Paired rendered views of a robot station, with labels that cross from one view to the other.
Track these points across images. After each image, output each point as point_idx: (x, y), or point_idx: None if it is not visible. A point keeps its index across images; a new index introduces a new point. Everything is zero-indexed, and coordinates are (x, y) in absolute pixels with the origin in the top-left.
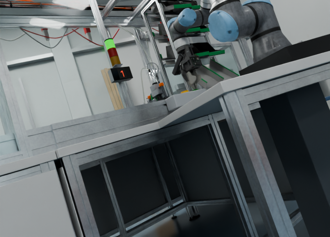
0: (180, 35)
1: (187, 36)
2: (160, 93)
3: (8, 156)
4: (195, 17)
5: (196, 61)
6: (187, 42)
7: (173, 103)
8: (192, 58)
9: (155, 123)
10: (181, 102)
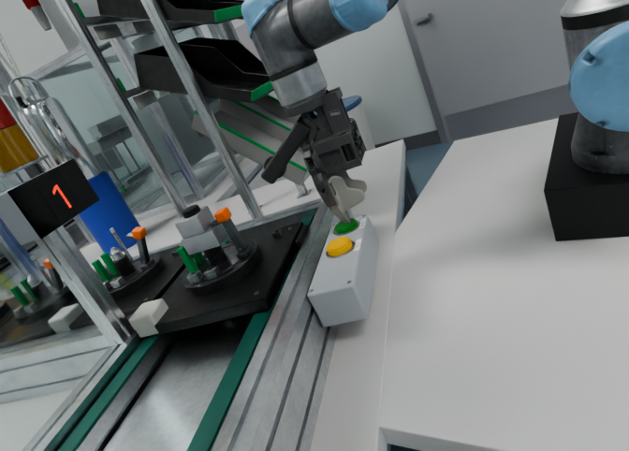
0: (307, 55)
1: (197, 24)
2: (222, 241)
3: None
4: (387, 1)
5: (358, 143)
6: (324, 79)
7: (348, 308)
8: (352, 135)
9: (379, 438)
10: (367, 295)
